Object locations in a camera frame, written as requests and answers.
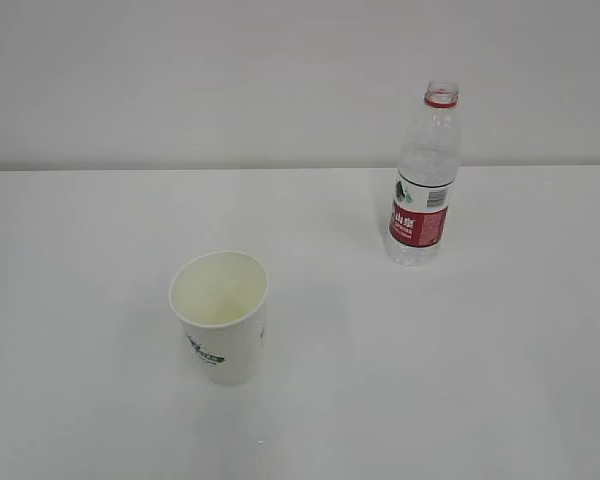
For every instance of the clear water bottle red label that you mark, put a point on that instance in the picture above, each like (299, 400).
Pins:
(427, 168)

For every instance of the white paper cup green logo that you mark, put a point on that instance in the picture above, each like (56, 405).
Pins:
(220, 299)

